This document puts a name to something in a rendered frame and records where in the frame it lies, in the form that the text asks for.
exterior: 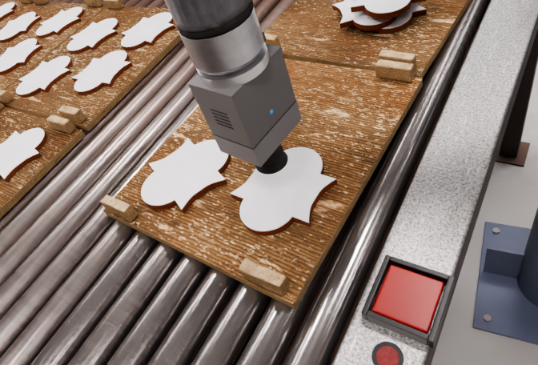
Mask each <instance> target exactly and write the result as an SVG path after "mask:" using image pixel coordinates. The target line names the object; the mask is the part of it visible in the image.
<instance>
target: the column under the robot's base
mask: <svg viewBox="0 0 538 365"><path fill-rule="evenodd" d="M473 328H475V329H477V330H481V331H486V332H490V333H493V334H497V335H502V336H505V337H509V338H512V339H518V340H520V341H524V342H527V343H533V344H536V345H538V207H537V210H536V215H535V218H534V221H533V224H532V229H530V228H525V227H515V226H510V225H505V224H500V223H490V222H485V227H484V240H483V246H482V254H481V260H480V273H479V280H478V287H477V294H476V306H475V314H474V320H473Z"/></svg>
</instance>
